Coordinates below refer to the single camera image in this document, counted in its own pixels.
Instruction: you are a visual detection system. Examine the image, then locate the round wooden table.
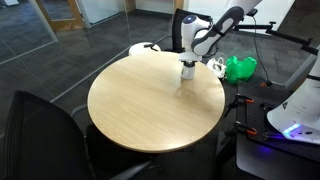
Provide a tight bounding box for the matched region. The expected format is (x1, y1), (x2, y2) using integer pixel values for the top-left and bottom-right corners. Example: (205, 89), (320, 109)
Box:
(87, 52), (225, 153)

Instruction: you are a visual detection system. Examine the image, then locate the green plastic bag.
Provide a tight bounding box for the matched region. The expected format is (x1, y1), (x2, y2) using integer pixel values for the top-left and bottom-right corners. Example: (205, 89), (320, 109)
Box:
(225, 56), (257, 83)

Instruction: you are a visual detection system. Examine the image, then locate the orange black clamp front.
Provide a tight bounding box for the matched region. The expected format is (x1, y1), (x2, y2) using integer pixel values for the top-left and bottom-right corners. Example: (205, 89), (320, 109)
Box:
(231, 121), (257, 135)

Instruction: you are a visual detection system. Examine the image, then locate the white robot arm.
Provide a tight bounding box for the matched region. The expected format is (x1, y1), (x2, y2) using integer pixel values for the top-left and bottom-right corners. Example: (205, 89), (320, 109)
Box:
(178, 0), (262, 67)

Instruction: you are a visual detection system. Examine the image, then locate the black near office chair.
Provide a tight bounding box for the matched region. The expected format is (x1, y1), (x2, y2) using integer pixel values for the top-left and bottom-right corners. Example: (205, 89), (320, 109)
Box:
(3, 91), (153, 180)

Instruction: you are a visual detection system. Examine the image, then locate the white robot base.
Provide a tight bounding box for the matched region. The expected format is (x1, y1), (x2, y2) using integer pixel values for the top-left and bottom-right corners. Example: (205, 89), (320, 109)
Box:
(267, 52), (320, 145)

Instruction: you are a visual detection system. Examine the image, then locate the white plastic bag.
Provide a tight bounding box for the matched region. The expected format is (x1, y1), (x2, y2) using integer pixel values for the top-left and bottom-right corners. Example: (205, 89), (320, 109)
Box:
(206, 57), (226, 79)

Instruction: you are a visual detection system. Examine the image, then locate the white ceramic mug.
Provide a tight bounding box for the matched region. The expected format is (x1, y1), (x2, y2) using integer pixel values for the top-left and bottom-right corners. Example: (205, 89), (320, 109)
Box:
(181, 66), (195, 80)

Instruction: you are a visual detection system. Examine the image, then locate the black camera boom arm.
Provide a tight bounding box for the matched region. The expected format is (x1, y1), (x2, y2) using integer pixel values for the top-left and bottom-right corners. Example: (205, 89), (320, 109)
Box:
(233, 21), (319, 55)

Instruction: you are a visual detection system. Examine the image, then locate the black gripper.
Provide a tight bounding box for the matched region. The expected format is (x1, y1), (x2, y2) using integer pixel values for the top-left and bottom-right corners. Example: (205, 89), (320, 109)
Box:
(183, 61), (195, 68)

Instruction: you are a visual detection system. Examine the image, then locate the orange black clamp rear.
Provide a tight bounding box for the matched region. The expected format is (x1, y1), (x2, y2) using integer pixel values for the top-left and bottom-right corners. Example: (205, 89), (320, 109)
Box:
(223, 93), (254, 118)

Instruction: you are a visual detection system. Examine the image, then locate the black mesh office chair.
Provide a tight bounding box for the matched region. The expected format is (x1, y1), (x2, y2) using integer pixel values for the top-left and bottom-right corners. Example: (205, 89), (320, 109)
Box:
(171, 8), (214, 54)

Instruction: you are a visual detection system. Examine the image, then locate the black perforated mounting board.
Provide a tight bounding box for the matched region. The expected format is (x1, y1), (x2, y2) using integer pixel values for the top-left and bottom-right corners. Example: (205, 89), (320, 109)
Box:
(238, 84), (320, 162)

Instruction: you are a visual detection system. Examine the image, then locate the orange black clamp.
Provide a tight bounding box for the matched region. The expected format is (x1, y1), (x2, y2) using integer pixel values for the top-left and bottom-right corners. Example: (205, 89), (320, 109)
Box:
(223, 93), (254, 118)
(231, 121), (257, 135)

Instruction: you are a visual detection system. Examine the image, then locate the white round stool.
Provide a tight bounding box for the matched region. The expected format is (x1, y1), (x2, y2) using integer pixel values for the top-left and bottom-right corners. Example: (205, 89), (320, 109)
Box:
(128, 42), (161, 55)

